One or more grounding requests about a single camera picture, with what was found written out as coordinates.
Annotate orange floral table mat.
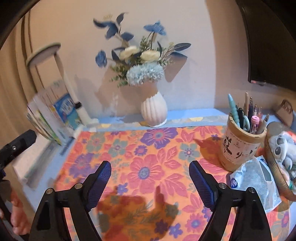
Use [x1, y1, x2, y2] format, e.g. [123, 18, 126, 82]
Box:
[55, 126, 227, 240]

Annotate white ribbed vase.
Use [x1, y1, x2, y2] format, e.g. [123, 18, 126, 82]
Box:
[140, 82, 168, 128]

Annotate brown small handbag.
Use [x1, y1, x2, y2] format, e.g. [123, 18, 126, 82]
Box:
[273, 99, 294, 127]

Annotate beige pen holder cup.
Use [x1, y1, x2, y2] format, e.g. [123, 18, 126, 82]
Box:
[218, 91, 271, 172]

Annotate round woven basket tray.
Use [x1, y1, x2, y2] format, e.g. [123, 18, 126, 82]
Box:
[264, 121, 296, 202]

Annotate blue white flower bouquet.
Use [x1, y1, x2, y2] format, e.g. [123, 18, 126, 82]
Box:
[93, 13, 191, 87]

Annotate person's left hand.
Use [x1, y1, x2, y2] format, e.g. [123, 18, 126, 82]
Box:
[1, 180, 31, 235]

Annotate grey big-eyed plush toy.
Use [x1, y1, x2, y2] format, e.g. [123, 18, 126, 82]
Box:
[268, 131, 295, 189]

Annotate black wall television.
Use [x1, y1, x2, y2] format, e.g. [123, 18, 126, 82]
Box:
[236, 0, 295, 91]

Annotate blue tissue pack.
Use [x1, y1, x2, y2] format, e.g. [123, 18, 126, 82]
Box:
[230, 156, 281, 213]

